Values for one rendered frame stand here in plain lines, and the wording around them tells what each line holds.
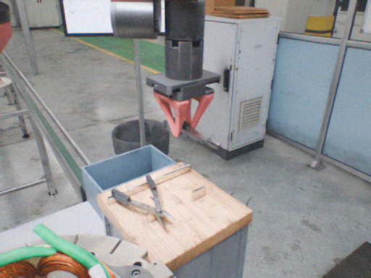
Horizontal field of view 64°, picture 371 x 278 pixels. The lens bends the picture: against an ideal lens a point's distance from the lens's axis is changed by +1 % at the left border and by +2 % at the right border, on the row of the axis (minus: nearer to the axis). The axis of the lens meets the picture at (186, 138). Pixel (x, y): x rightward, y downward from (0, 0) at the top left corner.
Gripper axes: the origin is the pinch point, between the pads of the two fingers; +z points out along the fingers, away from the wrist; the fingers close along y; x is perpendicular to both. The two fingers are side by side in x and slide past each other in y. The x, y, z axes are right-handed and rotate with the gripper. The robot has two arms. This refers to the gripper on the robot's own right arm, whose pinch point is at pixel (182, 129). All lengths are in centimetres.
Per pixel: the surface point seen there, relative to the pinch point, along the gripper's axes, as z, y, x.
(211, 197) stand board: 11.8, -2.2, 5.5
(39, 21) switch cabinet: 111, -295, -1299
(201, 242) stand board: 11.8, 5.9, 12.3
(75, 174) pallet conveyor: 44, 1, -65
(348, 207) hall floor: 118, -168, -23
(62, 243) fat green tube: 2.9, 23.4, 9.9
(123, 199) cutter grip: 9.5, 11.6, -0.6
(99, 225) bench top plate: 41, 6, -31
